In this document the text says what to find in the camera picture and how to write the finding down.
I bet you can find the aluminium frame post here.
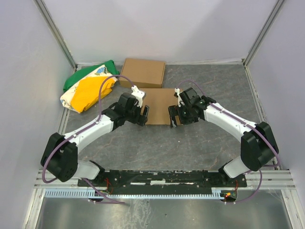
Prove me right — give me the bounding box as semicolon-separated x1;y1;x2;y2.
34;0;77;70
243;0;286;67

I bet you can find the right aluminium frame post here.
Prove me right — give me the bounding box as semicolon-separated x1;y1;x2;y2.
243;0;286;67

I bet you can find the closed folded cardboard box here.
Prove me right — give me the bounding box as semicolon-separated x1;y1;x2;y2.
121;58;165;88

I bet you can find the purple cable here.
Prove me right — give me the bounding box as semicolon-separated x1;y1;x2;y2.
41;74;127;205
177;79;281;205

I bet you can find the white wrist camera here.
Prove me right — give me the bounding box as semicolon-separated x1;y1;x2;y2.
174;88;184;107
131;85;146;108

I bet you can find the light blue slotted cable duct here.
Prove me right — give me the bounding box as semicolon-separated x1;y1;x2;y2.
44;187;235;200

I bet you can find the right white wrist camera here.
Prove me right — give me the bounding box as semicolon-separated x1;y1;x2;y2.
174;88;184;107

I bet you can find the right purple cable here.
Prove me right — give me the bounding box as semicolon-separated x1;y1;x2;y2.
177;79;281;205

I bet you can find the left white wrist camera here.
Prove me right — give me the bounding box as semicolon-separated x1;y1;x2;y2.
131;85;146;108

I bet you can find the cardboard box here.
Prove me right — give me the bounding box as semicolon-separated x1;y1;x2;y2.
121;58;165;88
141;88;178;125

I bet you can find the left aluminium frame post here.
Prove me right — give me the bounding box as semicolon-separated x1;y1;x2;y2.
34;0;77;70

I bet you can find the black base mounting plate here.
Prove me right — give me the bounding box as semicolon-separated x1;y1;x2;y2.
90;170;247;195

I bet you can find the aluminium front rail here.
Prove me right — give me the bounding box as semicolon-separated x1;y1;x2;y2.
34;170;296;190

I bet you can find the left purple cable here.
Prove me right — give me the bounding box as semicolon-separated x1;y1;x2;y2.
41;74;127;205

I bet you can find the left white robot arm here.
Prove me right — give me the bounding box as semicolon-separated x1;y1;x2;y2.
41;91;149;183

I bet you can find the green yellow white cloth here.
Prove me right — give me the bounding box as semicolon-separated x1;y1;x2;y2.
60;60;120;113

